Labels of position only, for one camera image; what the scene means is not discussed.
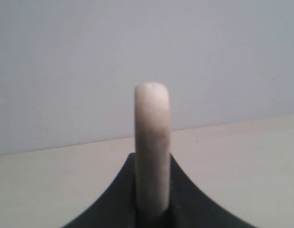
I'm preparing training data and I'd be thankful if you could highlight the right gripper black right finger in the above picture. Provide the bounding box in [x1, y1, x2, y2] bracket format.
[168, 156, 254, 228]

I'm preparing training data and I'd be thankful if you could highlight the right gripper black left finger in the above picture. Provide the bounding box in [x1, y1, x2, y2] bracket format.
[64, 153, 137, 228]

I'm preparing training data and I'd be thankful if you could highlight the white wide paint brush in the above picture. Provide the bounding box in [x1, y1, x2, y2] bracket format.
[134, 82, 171, 216]

